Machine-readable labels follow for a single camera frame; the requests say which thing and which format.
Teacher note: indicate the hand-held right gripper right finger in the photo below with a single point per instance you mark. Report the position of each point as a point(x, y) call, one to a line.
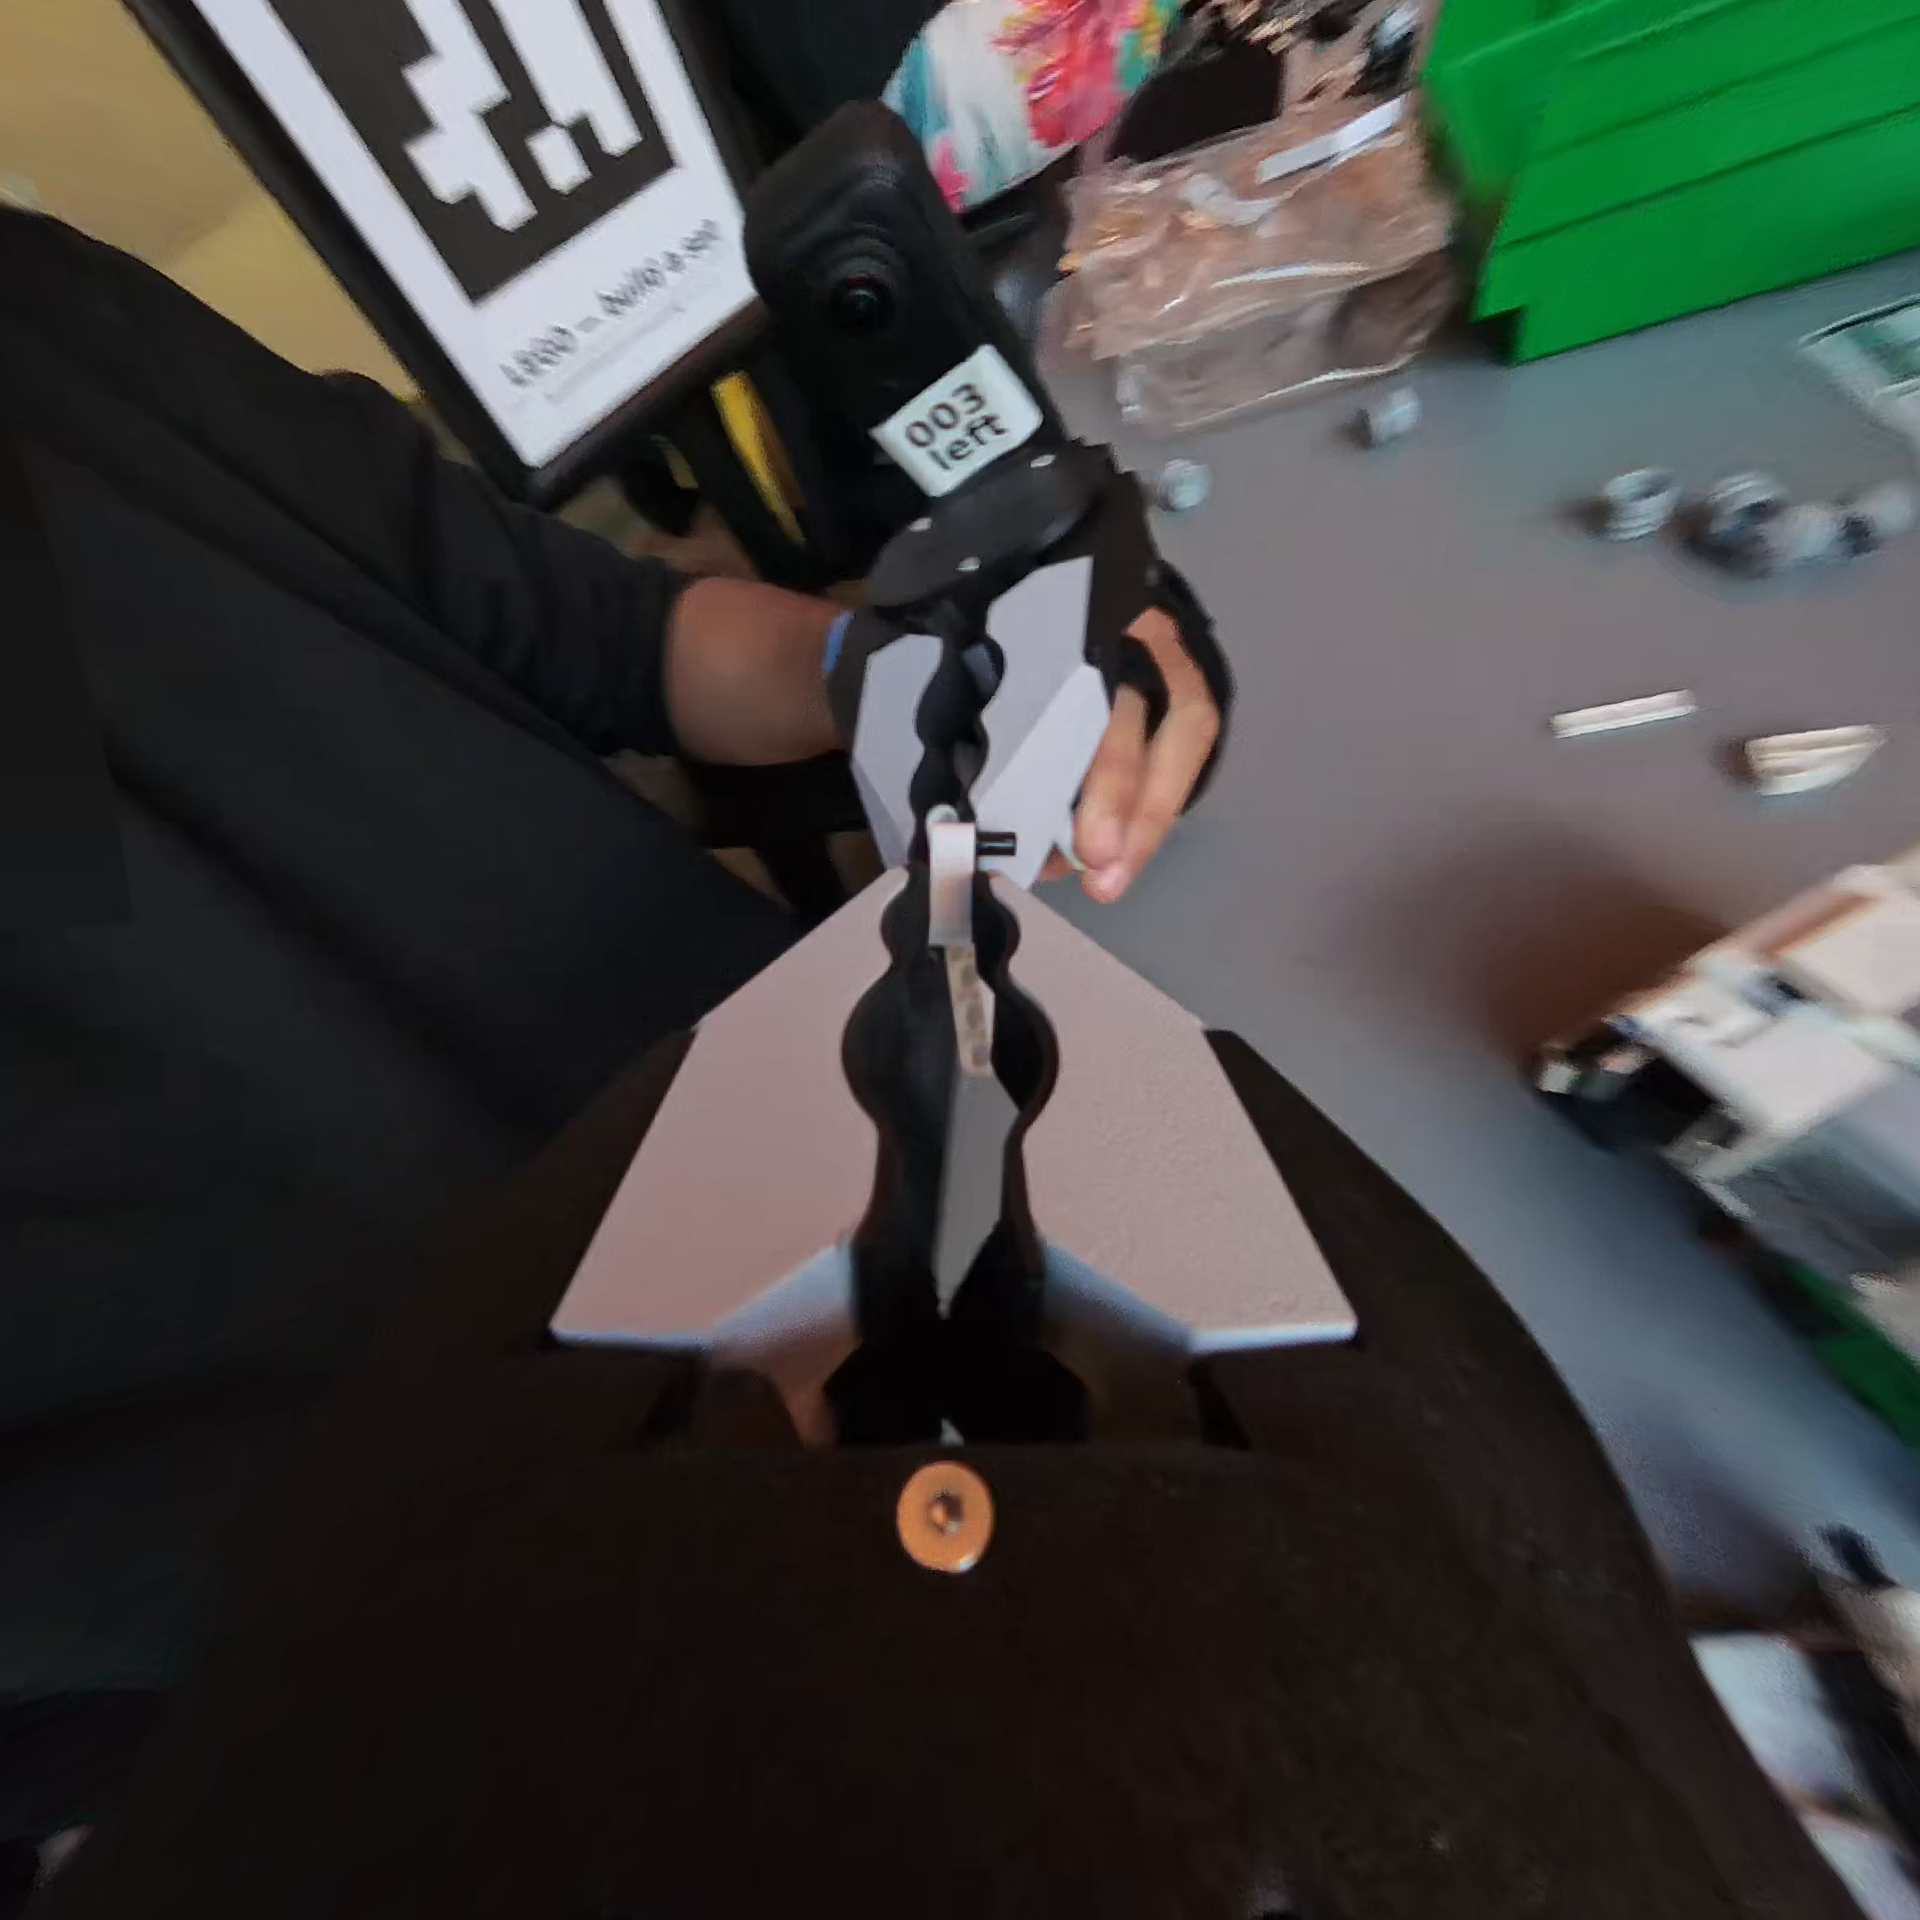
point(1170, 1200)

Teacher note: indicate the blue wristband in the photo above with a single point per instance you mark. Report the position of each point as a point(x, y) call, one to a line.
point(836, 662)

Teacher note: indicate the white triangular lego piece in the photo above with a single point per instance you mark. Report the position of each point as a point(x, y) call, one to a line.
point(1808, 757)

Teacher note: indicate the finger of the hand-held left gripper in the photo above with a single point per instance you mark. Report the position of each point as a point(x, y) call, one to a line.
point(1049, 706)
point(886, 719)

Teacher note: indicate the partly built lego truck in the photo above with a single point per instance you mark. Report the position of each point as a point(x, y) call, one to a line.
point(1769, 1077)

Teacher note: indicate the green sticker sheet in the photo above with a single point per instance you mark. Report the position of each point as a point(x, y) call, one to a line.
point(1870, 359)

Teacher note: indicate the green plastic bin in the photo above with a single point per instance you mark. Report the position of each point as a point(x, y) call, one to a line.
point(1679, 165)

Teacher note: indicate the framed marker sign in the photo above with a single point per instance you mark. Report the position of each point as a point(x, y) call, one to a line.
point(570, 300)

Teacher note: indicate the white lego panel subassembly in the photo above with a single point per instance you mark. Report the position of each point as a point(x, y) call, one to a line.
point(1816, 1726)

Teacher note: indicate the thin white lego beam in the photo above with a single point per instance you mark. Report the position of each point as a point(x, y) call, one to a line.
point(1622, 717)

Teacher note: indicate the white lego beam assembly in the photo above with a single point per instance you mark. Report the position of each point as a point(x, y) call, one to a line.
point(950, 886)

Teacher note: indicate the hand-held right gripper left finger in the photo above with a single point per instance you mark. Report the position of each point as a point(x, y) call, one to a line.
point(718, 1200)

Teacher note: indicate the person's left hand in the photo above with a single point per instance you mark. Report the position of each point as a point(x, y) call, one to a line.
point(1146, 782)

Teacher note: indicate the crumpled clear plastic bag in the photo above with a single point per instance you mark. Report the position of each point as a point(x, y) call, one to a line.
point(1244, 269)

